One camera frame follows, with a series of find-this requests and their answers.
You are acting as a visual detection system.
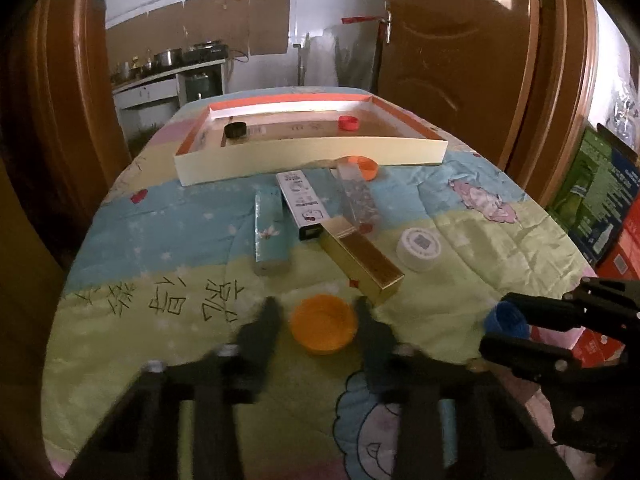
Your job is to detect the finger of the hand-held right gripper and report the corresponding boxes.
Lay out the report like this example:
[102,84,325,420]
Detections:
[478,334,592,386]
[500,276,640,333]

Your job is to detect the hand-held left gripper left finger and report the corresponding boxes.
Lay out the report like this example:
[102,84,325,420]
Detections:
[65,296,283,480]

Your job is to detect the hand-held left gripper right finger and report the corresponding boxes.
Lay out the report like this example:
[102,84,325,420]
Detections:
[352,296,576,480]

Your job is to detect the blue bottle cap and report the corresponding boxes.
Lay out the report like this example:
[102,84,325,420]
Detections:
[484,304,530,340]

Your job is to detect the large orange bottle cap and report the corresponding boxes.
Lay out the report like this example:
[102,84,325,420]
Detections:
[290,295,359,356]

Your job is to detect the teal flower print box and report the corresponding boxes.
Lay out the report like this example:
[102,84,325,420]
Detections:
[253,191,291,277]

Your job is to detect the clear floral rectangular box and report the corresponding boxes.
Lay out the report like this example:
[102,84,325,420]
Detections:
[336,157,381,231]

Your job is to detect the orange rimmed cardboard tray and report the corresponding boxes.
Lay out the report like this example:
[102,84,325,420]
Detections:
[173,94,449,187]

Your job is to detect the gold rectangular box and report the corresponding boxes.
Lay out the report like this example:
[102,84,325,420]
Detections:
[318,216,405,306]

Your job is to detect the red carton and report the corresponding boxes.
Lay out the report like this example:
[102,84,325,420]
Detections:
[545,210,640,368]

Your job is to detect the white round cap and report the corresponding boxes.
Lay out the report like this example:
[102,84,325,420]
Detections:
[396,227,443,273]

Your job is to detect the cartoon sheep printed blanket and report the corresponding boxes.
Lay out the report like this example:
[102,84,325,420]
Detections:
[42,87,601,480]

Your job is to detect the green printed carton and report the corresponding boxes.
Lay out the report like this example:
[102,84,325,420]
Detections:
[547,127,640,266]

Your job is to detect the white printed rectangular box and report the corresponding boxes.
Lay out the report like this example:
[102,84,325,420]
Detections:
[276,170,335,242]

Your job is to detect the green kitchen appliance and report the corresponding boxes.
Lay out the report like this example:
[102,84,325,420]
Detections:
[185,71,223,103]

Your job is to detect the white kitchen counter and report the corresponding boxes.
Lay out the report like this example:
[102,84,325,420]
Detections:
[111,57,228,133]

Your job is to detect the brown wooden door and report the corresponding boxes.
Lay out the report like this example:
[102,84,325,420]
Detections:
[377,0,541,171]

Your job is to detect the clear plastic sheet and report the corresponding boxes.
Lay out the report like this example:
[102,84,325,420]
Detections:
[305,25,381,91]

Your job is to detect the black gas stove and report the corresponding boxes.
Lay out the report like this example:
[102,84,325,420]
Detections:
[182,42,230,63]

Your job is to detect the orange ring lid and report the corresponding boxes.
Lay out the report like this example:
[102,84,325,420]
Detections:
[345,156,380,182]

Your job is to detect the brown wooden door frame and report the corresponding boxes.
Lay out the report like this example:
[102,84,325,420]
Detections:
[505,0,601,206]

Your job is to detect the metal door handle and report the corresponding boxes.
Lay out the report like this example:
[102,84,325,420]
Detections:
[377,10,396,47]

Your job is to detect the brown cardboard wall panels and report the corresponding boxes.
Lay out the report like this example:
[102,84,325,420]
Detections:
[105,0,291,78]

